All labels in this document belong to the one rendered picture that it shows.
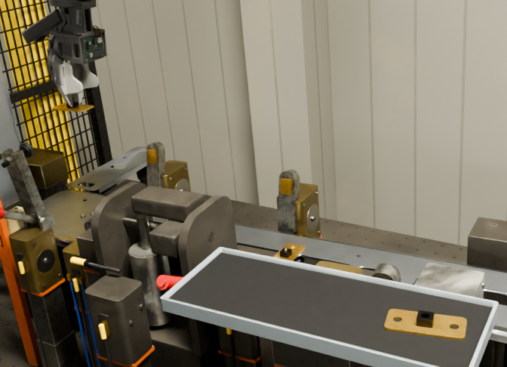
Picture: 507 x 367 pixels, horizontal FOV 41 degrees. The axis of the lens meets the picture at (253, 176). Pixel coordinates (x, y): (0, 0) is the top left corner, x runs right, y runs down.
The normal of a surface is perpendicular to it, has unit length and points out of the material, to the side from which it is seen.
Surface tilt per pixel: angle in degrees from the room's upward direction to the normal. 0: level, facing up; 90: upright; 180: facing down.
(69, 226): 0
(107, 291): 0
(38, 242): 90
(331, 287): 0
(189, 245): 90
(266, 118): 90
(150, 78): 90
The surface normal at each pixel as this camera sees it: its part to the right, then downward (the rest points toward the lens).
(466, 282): -0.09, -0.92
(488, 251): -0.49, 0.37
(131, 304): 0.87, 0.11
